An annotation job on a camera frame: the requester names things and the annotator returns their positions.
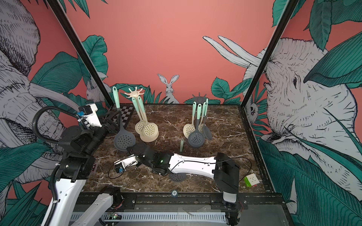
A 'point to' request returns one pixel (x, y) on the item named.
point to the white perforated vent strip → (164, 217)
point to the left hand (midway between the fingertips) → (117, 110)
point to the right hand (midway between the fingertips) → (128, 143)
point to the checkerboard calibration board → (126, 110)
